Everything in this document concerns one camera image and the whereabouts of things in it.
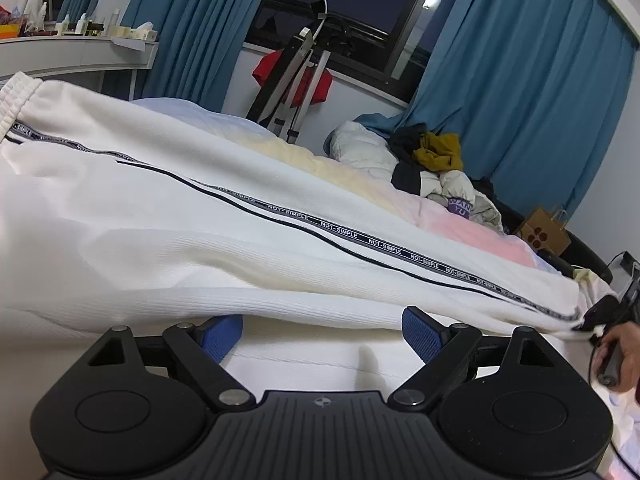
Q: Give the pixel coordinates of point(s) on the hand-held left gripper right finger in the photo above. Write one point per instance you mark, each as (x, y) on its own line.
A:
(421, 331)

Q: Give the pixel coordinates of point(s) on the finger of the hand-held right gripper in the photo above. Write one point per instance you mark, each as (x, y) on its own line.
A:
(599, 312)

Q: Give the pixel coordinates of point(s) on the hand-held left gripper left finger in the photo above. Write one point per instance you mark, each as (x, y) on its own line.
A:
(220, 336)

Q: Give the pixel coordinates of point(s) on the white pants with striped side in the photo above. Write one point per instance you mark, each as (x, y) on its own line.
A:
(150, 210)

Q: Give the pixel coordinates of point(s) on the person's right hand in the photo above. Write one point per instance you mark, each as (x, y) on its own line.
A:
(627, 360)

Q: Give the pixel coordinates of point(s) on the brown paper bag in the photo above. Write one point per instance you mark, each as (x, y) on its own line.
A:
(545, 234)

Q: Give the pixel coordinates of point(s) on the grey jacket with purple label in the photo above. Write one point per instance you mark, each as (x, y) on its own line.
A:
(465, 200)

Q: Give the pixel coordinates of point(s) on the black garment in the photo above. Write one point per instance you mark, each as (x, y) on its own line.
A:
(406, 175)

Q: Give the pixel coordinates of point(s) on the mustard yellow garment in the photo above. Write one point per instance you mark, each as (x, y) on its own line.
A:
(442, 152)

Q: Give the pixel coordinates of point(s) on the white puffy jacket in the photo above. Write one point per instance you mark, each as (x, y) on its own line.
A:
(360, 150)

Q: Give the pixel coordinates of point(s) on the blue curtain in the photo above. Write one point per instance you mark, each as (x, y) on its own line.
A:
(530, 100)
(200, 25)

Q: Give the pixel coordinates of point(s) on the red garment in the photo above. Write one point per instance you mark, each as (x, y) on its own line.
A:
(320, 87)

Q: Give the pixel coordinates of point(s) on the white tissue box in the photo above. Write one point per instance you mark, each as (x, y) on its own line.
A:
(137, 34)

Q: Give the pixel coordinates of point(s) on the white dressing table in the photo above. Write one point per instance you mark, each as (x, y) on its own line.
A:
(65, 55)

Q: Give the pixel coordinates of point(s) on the small white bottle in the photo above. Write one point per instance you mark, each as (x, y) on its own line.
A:
(81, 22)

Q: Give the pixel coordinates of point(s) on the orange box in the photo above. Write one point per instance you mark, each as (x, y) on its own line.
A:
(10, 30)

